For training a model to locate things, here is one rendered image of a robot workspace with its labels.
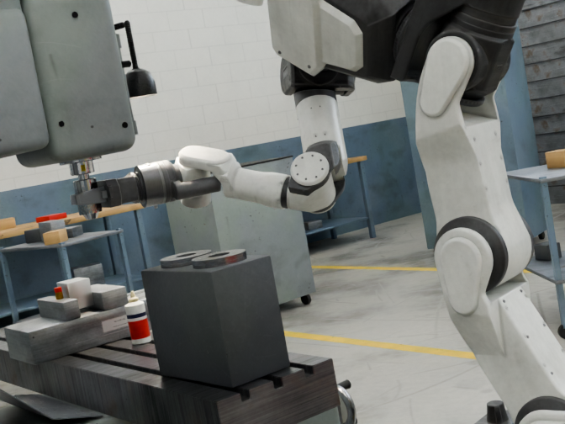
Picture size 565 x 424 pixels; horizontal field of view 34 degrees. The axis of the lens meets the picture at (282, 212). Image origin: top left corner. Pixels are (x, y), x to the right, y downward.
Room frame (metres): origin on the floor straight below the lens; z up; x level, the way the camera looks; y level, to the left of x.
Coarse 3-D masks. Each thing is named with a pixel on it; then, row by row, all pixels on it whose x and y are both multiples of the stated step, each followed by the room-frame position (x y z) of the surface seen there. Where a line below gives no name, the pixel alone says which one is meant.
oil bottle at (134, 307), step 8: (128, 304) 1.88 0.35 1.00; (136, 304) 1.88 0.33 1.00; (144, 304) 1.89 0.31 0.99; (128, 312) 1.88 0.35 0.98; (136, 312) 1.87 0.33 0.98; (144, 312) 1.88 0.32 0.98; (128, 320) 1.88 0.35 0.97; (136, 320) 1.87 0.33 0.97; (144, 320) 1.88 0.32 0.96; (136, 328) 1.87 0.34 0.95; (144, 328) 1.88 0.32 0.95; (136, 336) 1.87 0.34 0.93; (144, 336) 1.88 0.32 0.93; (136, 344) 1.87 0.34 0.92
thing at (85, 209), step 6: (78, 186) 1.85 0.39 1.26; (84, 186) 1.85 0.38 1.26; (90, 186) 1.85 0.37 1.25; (96, 186) 1.86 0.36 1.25; (78, 192) 1.85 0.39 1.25; (84, 204) 1.85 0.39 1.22; (90, 204) 1.85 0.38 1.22; (96, 204) 1.85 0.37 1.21; (78, 210) 1.86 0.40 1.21; (84, 210) 1.85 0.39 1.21; (90, 210) 1.85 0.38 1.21; (96, 210) 1.85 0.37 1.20
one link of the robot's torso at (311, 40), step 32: (288, 0) 1.77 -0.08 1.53; (320, 0) 1.73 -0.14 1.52; (352, 0) 1.70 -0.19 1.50; (384, 0) 1.68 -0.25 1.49; (288, 32) 1.82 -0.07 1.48; (320, 32) 1.77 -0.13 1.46; (352, 32) 1.71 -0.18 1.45; (384, 32) 1.70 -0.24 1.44; (320, 64) 1.82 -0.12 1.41; (352, 64) 1.76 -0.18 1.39; (384, 64) 1.75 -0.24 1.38
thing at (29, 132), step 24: (0, 24) 1.68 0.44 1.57; (24, 24) 1.71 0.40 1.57; (0, 48) 1.68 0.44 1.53; (24, 48) 1.70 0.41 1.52; (0, 72) 1.67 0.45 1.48; (24, 72) 1.70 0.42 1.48; (0, 96) 1.67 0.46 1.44; (24, 96) 1.69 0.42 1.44; (0, 120) 1.66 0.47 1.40; (24, 120) 1.69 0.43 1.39; (0, 144) 1.66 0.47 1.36; (24, 144) 1.68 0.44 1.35
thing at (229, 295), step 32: (192, 256) 1.54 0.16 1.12; (224, 256) 1.46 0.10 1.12; (256, 256) 1.49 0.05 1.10; (160, 288) 1.54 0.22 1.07; (192, 288) 1.46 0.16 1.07; (224, 288) 1.42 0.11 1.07; (256, 288) 1.46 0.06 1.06; (160, 320) 1.55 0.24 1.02; (192, 320) 1.47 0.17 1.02; (224, 320) 1.41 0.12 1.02; (256, 320) 1.45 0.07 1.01; (160, 352) 1.57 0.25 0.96; (192, 352) 1.49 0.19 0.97; (224, 352) 1.41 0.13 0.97; (256, 352) 1.44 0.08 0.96; (224, 384) 1.42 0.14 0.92
